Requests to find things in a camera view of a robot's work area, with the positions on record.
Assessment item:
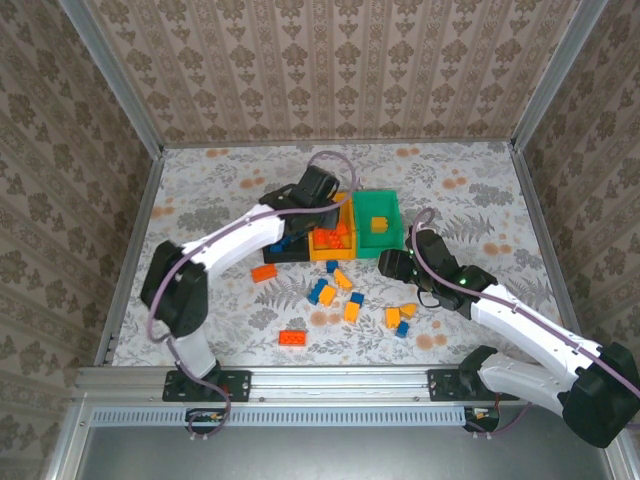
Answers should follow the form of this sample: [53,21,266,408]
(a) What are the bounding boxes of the blue long lego brick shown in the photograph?
[307,278,329,306]

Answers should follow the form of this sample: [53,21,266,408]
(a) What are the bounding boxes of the green plastic container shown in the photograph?
[352,188,405,261]

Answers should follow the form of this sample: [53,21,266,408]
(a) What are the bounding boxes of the yellow-orange plastic container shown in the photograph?
[307,192,359,263]

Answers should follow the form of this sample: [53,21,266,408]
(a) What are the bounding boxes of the black plastic container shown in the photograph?
[259,192,311,265]

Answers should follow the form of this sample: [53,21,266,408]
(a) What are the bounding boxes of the floral patterned tablecloth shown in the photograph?
[112,141,569,369]

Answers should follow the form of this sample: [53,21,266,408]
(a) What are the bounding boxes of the black right connector module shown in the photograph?
[463,405,502,432]

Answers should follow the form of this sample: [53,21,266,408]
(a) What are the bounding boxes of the black connector module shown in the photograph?
[463,405,502,432]
[185,407,235,434]

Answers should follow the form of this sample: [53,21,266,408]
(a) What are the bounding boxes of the grey metal sheet panel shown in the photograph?
[82,424,609,480]

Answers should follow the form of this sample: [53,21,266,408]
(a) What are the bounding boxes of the black left connector module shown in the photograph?
[185,407,235,434]

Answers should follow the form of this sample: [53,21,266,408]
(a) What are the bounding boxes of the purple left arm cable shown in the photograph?
[148,149,359,442]

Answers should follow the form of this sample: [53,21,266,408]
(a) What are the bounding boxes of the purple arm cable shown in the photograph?
[409,207,640,441]
[148,149,359,442]

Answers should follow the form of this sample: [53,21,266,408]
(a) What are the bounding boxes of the aluminium back rail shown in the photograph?
[162,140,515,150]

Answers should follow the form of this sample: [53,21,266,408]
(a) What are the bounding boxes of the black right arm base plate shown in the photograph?
[427,368,520,403]

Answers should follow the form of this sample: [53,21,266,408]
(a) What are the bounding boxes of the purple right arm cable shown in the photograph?
[409,207,640,441]

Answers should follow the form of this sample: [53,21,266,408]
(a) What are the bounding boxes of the aluminium side rail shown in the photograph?
[93,149,166,369]
[508,142,616,371]

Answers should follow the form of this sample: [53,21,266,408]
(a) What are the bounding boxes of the aluminium front mounting rail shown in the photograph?
[74,366,616,404]

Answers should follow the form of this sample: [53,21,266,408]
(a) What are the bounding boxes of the white slotted cable duct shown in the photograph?
[92,405,469,427]

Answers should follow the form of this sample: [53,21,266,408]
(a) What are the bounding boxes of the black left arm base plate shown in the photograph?
[162,369,252,404]

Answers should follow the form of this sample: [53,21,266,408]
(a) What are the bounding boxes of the aluminium corner post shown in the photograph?
[510,0,612,151]
[56,0,166,160]

